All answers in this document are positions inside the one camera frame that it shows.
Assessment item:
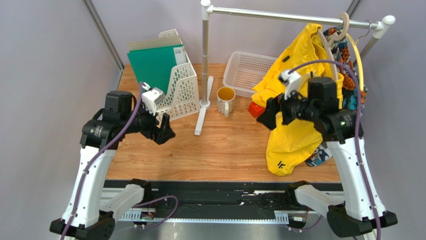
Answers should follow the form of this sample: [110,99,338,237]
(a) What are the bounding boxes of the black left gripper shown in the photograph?
[121,99,175,145]

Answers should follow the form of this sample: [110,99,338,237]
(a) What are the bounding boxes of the yellow shorts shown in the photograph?
[251,22,344,177]

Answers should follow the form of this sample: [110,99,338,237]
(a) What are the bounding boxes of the beige clothes hanger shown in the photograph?
[316,12,350,62]

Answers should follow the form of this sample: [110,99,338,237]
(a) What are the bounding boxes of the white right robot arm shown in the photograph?
[257,76,398,238]

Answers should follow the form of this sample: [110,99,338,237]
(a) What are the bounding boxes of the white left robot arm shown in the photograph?
[49,88,175,240]

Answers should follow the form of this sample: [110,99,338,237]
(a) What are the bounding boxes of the patterned blue orange shorts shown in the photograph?
[305,26,368,167]

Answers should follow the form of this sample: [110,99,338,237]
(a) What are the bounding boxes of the yellow clothes hanger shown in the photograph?
[345,20,372,93]

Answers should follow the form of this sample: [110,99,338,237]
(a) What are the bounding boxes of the red cube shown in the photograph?
[248,101,265,118]

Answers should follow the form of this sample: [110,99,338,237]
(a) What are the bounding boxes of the white perforated file holder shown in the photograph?
[146,28,201,124]

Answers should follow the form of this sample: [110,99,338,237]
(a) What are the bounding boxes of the white perforated plastic basket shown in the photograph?
[222,51,277,98]

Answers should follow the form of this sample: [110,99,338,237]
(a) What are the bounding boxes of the white mug with yellow interior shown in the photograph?
[216,86,236,118]

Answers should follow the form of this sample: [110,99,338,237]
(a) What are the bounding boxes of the green folder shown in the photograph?
[127,44,187,94]

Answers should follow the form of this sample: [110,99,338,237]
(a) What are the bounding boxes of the beige folder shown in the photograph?
[127,35,182,51]

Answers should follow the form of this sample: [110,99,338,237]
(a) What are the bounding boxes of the white clothes rack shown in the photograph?
[193,0,397,137]

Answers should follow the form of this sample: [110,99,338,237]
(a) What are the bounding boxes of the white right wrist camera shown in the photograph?
[278,69,311,100]

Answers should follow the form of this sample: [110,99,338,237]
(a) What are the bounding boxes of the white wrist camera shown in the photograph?
[141,82,166,116]
[278,69,311,100]

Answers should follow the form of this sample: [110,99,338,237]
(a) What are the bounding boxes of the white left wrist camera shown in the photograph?
[141,82,166,116]

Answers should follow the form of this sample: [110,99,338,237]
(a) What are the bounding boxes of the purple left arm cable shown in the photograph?
[59,81,179,240]

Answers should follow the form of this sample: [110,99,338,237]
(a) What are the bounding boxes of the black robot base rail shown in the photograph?
[99,179,344,222]

